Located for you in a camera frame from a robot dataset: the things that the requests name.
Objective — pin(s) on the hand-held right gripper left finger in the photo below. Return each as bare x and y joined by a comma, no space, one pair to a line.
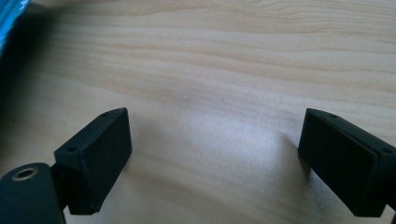
93,161

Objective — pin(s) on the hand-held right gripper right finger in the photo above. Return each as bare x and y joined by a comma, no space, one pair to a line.
345,161

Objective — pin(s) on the shiny blue packet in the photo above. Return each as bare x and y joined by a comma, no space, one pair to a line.
9,18

